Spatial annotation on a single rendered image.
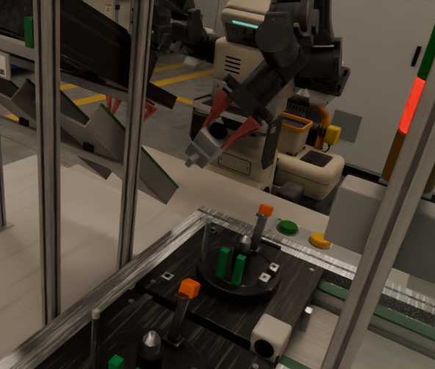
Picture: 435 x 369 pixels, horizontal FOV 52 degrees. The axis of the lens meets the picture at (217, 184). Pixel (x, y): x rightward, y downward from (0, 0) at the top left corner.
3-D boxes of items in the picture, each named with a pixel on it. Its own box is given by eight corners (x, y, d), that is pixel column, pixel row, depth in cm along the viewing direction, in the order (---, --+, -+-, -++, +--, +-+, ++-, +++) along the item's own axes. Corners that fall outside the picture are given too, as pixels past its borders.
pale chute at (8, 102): (67, 157, 99) (80, 142, 100) (106, 180, 93) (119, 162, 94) (-32, 77, 75) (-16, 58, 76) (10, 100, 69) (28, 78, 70)
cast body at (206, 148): (204, 138, 83) (220, 113, 78) (221, 154, 82) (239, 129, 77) (176, 157, 77) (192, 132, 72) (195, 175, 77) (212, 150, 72)
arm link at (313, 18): (320, 15, 76) (271, 17, 79) (312, -26, 65) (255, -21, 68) (312, 82, 75) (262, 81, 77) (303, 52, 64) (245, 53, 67)
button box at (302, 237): (272, 240, 98) (277, 216, 95) (366, 278, 91) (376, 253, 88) (259, 255, 92) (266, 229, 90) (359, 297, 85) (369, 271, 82)
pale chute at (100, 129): (121, 179, 94) (133, 162, 95) (166, 205, 87) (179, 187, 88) (31, 101, 70) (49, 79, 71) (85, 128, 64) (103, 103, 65)
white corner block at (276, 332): (258, 332, 66) (264, 310, 64) (287, 345, 64) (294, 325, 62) (245, 351, 62) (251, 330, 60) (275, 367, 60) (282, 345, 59)
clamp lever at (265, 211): (250, 243, 78) (264, 203, 77) (260, 247, 77) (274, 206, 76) (243, 246, 75) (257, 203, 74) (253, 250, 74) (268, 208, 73)
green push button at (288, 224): (280, 225, 94) (283, 217, 93) (298, 232, 93) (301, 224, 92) (274, 233, 91) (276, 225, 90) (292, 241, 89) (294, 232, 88)
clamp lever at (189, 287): (170, 331, 57) (188, 277, 56) (183, 338, 56) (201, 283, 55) (156, 340, 54) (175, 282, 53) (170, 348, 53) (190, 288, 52)
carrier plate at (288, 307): (207, 228, 89) (209, 220, 88) (322, 277, 80) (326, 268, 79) (133, 293, 69) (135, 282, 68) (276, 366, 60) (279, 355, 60)
